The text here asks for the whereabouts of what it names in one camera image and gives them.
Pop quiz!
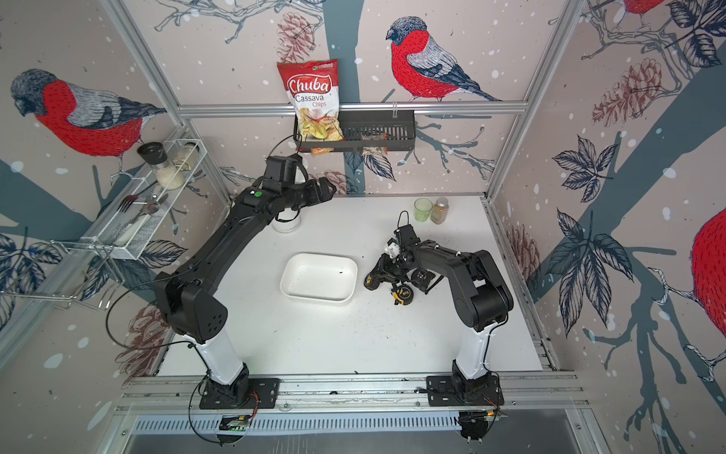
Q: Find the white wire rack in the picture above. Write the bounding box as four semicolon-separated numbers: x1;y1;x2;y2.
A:
58;138;207;260

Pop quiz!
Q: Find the spice jar silver lid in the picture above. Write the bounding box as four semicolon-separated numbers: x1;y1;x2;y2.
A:
430;197;449;225

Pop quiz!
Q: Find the red cassava chips bag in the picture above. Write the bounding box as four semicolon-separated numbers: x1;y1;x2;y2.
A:
277;60;344;143

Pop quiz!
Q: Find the metal fork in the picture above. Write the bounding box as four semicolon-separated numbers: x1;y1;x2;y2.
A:
116;183;156;213

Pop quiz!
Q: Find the white storage box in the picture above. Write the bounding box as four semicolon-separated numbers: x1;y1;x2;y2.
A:
279;253;358;306

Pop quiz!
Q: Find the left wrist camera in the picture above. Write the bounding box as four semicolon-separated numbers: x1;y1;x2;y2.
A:
262;153;309;193

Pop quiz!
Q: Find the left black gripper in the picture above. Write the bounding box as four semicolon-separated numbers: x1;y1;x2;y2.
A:
282;175;338;210

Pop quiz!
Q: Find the green plastic cup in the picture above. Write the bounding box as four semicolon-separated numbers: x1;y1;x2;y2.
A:
414;198;434;222

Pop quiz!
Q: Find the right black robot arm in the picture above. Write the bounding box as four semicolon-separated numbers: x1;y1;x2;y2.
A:
363;239;513;399

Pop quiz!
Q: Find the black wall basket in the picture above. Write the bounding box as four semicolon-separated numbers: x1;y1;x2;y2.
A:
293;110;416;152

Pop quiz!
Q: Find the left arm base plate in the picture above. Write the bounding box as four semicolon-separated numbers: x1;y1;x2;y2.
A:
200;376;281;410

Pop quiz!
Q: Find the white utensil cup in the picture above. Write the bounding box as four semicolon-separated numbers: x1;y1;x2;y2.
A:
271;209;302;234

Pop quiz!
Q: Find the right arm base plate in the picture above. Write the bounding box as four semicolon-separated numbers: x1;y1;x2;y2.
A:
423;373;505;407

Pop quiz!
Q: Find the black lid jar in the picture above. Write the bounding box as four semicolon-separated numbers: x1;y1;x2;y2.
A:
137;142;185;191

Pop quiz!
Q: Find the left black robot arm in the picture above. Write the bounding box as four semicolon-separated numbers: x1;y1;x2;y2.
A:
153;177;337;388

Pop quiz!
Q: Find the metal spoon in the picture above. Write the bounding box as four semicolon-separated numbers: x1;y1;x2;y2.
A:
128;194;168;226

